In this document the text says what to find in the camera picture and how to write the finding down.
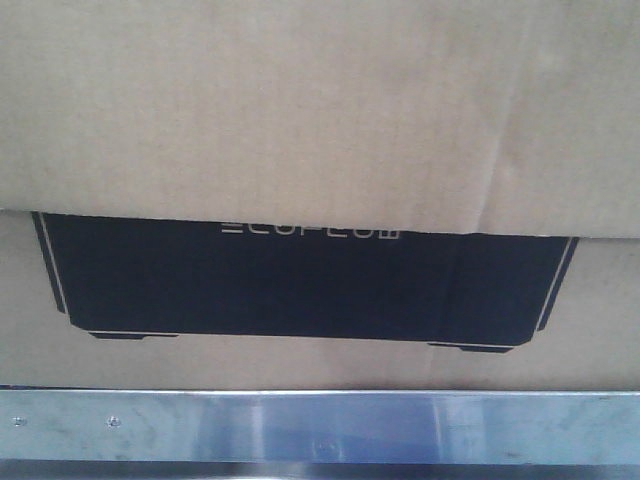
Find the brown cardboard box black print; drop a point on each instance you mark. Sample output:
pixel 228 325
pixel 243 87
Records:
pixel 456 116

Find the metal shelf rail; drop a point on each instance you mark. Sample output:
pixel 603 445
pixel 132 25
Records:
pixel 56 433

